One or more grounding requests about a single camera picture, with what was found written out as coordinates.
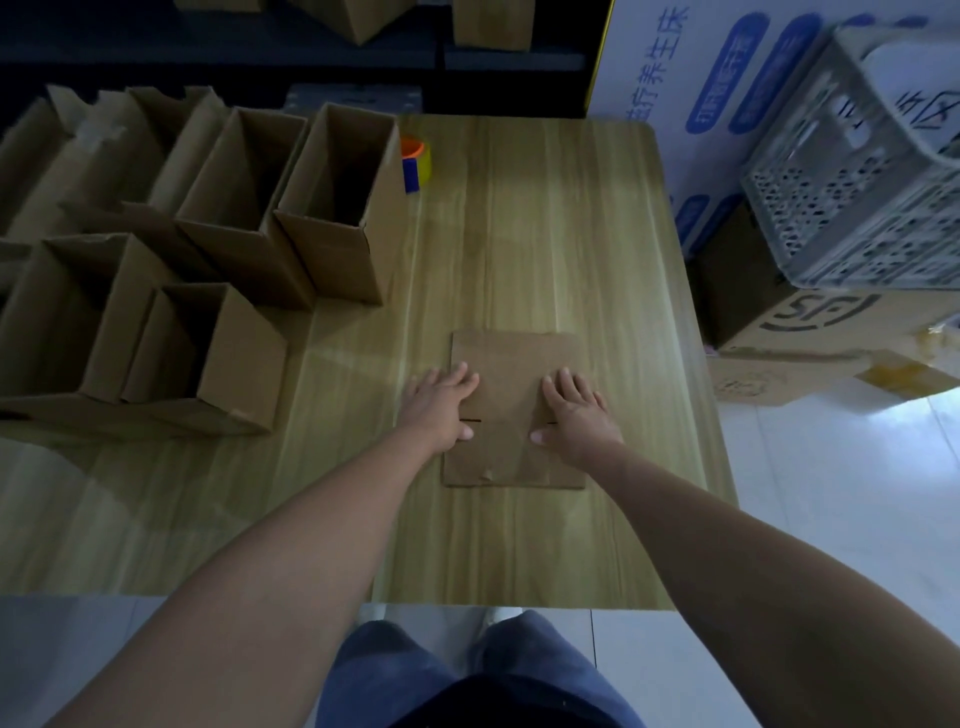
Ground person's right forearm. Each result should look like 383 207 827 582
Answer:
588 442 960 728

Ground white paper sign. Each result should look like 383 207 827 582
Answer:
862 41 960 159

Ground large white printed carton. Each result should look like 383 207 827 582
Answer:
584 0 960 260

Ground person's right hand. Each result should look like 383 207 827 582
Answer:
528 367 625 470

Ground white plastic crate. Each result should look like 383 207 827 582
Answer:
740 22 960 292

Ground dark metal shelf unit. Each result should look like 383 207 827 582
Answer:
0 0 613 118

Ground person's dark shirt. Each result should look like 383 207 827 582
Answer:
389 671 628 728

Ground small sealed brown carton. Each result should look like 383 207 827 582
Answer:
452 0 538 52

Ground orange blue yellow tape roll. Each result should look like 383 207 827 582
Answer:
398 134 434 195

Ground large sealed brown carton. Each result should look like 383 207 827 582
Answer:
288 0 418 46

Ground small brown cardboard box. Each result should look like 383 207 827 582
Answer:
119 281 290 436
440 329 588 490

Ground person's left hand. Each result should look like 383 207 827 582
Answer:
397 362 481 455

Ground cluster of cardboard boxes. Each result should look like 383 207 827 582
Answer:
0 83 410 444

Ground large brown carton black logo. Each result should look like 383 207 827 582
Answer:
686 198 960 410

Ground person's left forearm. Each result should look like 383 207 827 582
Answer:
44 427 451 728

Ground person's blue jeans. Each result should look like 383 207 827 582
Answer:
314 608 646 728

